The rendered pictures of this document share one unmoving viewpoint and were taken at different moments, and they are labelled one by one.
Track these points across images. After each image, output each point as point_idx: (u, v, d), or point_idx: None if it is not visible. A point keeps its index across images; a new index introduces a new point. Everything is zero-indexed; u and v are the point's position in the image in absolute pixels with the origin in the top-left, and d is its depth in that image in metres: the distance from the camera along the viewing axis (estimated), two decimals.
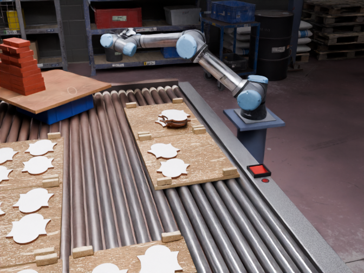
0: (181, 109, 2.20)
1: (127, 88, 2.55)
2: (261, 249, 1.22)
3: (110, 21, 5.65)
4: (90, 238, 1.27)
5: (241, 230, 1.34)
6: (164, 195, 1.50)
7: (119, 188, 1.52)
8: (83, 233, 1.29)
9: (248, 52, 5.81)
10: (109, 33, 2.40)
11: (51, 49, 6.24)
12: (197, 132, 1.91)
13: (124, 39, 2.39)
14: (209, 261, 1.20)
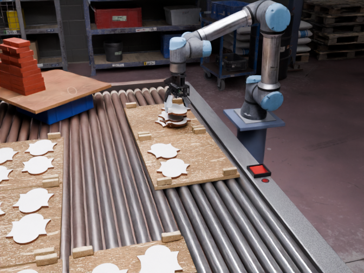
0: None
1: (127, 88, 2.55)
2: (261, 249, 1.22)
3: (110, 21, 5.65)
4: (90, 238, 1.27)
5: (241, 230, 1.34)
6: (164, 195, 1.50)
7: (119, 188, 1.52)
8: (83, 233, 1.29)
9: (248, 52, 5.81)
10: None
11: (51, 49, 6.24)
12: (197, 132, 1.91)
13: None
14: (209, 261, 1.20)
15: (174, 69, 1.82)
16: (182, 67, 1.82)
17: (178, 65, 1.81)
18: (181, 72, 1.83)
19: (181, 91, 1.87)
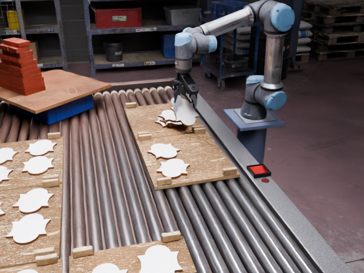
0: None
1: (127, 88, 2.55)
2: (261, 249, 1.22)
3: (110, 21, 5.65)
4: (90, 238, 1.27)
5: (241, 230, 1.34)
6: (164, 195, 1.50)
7: (119, 188, 1.52)
8: (83, 233, 1.29)
9: (248, 52, 5.81)
10: (191, 85, 1.75)
11: (51, 49, 6.24)
12: (197, 132, 1.91)
13: (179, 80, 1.83)
14: (209, 261, 1.20)
15: None
16: None
17: None
18: None
19: None
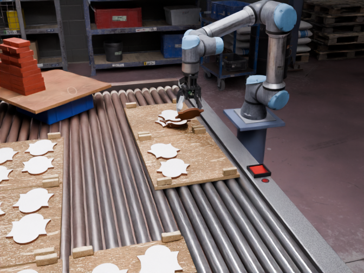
0: (181, 109, 2.20)
1: (127, 88, 2.55)
2: (261, 249, 1.22)
3: (110, 21, 5.65)
4: (90, 238, 1.27)
5: (241, 230, 1.34)
6: (164, 195, 1.50)
7: (119, 188, 1.52)
8: (83, 233, 1.29)
9: (248, 52, 5.81)
10: None
11: (51, 49, 6.24)
12: (197, 132, 1.91)
13: (194, 85, 1.78)
14: (209, 261, 1.20)
15: (185, 69, 1.72)
16: (193, 68, 1.71)
17: (189, 65, 1.70)
18: (193, 72, 1.72)
19: (193, 93, 1.77)
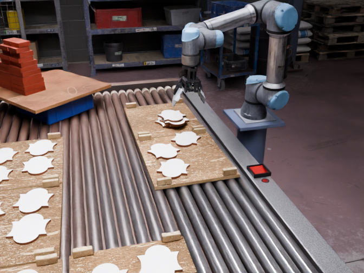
0: (181, 109, 2.20)
1: (127, 88, 2.55)
2: (261, 249, 1.22)
3: (110, 21, 5.65)
4: (90, 238, 1.27)
5: (241, 230, 1.34)
6: (164, 195, 1.50)
7: (119, 188, 1.52)
8: (83, 233, 1.29)
9: (248, 52, 5.81)
10: None
11: (51, 49, 6.24)
12: (197, 132, 1.91)
13: (194, 78, 1.76)
14: (209, 261, 1.20)
15: (185, 62, 1.71)
16: (193, 60, 1.70)
17: (189, 58, 1.69)
18: (192, 65, 1.71)
19: (192, 86, 1.75)
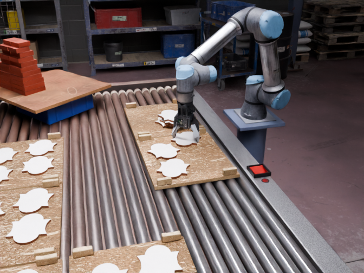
0: None
1: (127, 88, 2.55)
2: (261, 249, 1.22)
3: (110, 21, 5.65)
4: (90, 238, 1.27)
5: (241, 230, 1.34)
6: (164, 195, 1.50)
7: (119, 188, 1.52)
8: (83, 233, 1.29)
9: (248, 52, 5.81)
10: None
11: (51, 49, 6.24)
12: None
13: (187, 115, 1.76)
14: (209, 261, 1.20)
15: (176, 97, 1.73)
16: (183, 98, 1.70)
17: (179, 95, 1.70)
18: (182, 102, 1.71)
19: (183, 122, 1.76)
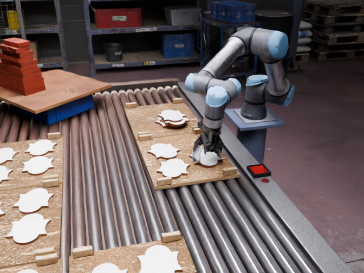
0: (181, 109, 2.20)
1: (127, 88, 2.55)
2: (261, 249, 1.22)
3: (110, 21, 5.65)
4: (90, 238, 1.27)
5: (241, 230, 1.34)
6: (164, 195, 1.50)
7: (119, 188, 1.52)
8: (83, 233, 1.29)
9: (248, 52, 5.81)
10: None
11: (51, 49, 6.24)
12: (197, 132, 1.91)
13: None
14: (209, 261, 1.20)
15: (207, 124, 1.51)
16: (216, 124, 1.50)
17: (212, 122, 1.49)
18: (215, 128, 1.52)
19: (213, 146, 1.58)
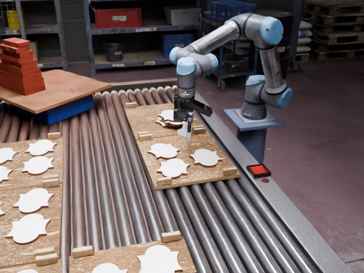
0: None
1: (127, 88, 2.55)
2: (261, 249, 1.22)
3: (110, 21, 5.65)
4: (90, 238, 1.27)
5: (241, 230, 1.34)
6: (164, 195, 1.50)
7: (119, 188, 1.52)
8: (83, 233, 1.29)
9: (248, 52, 5.81)
10: (206, 108, 1.65)
11: (51, 49, 6.24)
12: (197, 132, 1.91)
13: (182, 109, 1.65)
14: (209, 261, 1.20)
15: None
16: (177, 89, 1.61)
17: None
18: (177, 93, 1.63)
19: None
